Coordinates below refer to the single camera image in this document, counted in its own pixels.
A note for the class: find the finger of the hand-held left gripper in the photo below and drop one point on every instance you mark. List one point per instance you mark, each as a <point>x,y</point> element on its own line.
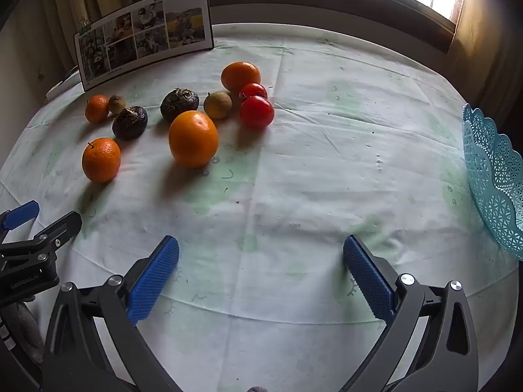
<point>20,214</point>
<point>61,226</point>

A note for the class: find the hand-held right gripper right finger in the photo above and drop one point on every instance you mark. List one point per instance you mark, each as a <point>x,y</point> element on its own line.
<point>367,277</point>

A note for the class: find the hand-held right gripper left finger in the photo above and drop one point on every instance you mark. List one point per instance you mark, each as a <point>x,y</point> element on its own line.
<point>157,277</point>

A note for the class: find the mandarin with stem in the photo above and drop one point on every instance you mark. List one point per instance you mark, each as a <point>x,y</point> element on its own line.
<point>101,161</point>

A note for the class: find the small mandarin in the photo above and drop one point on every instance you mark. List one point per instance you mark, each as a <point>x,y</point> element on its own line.
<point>96,109</point>

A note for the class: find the dark purple wrinkled fruit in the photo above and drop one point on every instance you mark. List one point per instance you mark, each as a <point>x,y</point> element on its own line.
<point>130,123</point>

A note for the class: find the small brown longan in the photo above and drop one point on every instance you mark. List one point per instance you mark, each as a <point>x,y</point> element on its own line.
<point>117,103</point>

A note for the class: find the large smooth orange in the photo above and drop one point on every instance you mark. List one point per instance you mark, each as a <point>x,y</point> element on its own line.
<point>193,139</point>

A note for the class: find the light blue lattice basket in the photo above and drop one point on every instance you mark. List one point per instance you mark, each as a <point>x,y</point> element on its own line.
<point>496,179</point>

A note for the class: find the round brown-green fruit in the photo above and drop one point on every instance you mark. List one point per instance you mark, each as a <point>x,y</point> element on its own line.
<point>217,105</point>

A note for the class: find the large red tomato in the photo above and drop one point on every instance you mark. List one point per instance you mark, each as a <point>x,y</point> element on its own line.
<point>256,112</point>

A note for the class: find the flattish orange tangerine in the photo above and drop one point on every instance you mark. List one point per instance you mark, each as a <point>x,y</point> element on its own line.
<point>241,76</point>

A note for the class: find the person's left hand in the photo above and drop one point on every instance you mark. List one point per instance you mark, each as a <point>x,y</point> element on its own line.
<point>30,326</point>

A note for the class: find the white green-print tablecloth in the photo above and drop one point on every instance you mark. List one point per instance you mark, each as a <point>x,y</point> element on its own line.
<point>310,171</point>

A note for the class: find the dark brown wrinkled fruit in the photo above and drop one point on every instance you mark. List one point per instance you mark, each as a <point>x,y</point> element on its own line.
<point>179,104</point>

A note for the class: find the binder clip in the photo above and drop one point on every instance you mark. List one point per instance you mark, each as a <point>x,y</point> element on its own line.
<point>85,25</point>

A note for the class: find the photo collage board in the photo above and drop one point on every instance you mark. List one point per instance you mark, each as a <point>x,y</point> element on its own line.
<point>143,34</point>

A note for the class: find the small red tomato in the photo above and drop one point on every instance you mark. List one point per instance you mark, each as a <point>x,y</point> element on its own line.
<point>253,90</point>

